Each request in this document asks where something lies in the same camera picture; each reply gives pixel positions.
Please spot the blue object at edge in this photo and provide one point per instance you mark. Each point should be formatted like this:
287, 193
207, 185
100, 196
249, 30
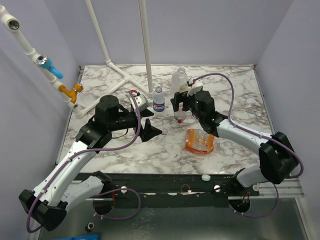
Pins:
95, 236

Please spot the white PVC pipe frame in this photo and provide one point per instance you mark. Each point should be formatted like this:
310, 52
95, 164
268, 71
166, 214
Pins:
54, 76

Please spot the yellow plastic faucet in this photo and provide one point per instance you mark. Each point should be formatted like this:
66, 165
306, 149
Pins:
72, 94

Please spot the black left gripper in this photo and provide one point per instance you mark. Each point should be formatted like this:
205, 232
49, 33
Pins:
149, 132

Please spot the clear bottle yellow label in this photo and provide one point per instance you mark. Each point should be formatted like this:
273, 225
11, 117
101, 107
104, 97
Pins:
179, 81

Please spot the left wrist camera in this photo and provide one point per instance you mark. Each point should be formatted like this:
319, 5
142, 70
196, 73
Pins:
141, 100

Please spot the crushed bottle orange label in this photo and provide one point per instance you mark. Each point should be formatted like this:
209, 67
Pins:
198, 142

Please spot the white cap on table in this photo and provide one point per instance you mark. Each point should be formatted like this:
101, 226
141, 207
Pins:
206, 177

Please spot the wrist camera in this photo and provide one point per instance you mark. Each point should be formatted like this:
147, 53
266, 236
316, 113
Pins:
194, 86
141, 100

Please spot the white cap beside crushed bottle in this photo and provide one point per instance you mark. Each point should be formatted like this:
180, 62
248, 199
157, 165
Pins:
218, 145

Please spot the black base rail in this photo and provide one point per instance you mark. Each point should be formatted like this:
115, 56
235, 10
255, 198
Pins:
174, 190

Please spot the small bottle red label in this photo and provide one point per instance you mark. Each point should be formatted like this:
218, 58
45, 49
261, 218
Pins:
179, 116

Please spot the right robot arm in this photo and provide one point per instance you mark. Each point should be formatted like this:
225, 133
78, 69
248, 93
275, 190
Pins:
276, 158

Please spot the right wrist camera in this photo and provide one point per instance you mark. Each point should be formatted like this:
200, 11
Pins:
194, 86

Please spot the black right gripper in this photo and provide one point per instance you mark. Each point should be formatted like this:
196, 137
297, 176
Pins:
182, 99

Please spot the clear bottle blue label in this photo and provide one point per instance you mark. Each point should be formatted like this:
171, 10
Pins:
158, 100

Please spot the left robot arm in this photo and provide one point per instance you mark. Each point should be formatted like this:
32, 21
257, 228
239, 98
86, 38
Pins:
49, 202

